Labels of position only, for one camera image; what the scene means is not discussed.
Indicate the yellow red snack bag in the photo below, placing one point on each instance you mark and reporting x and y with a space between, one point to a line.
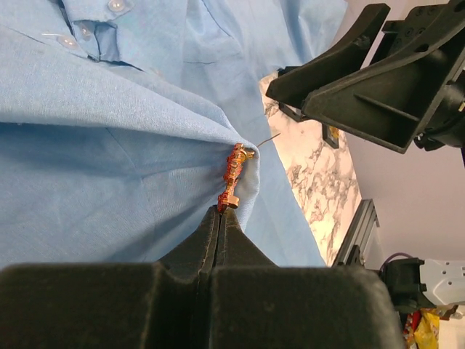
421 330

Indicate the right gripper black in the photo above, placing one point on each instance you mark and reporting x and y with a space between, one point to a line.
414 95

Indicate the black brooch box red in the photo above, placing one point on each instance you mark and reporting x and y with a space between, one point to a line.
291 112

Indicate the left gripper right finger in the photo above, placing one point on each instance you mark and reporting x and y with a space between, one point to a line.
255 304

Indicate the red orange leaf brooch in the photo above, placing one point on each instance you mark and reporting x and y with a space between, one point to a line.
235 162

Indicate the black brooch box yellow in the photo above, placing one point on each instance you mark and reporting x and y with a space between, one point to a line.
330 136

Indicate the light blue button shirt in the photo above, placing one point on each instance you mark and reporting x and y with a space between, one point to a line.
117 118

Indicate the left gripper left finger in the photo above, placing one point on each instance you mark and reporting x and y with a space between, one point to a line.
161 304

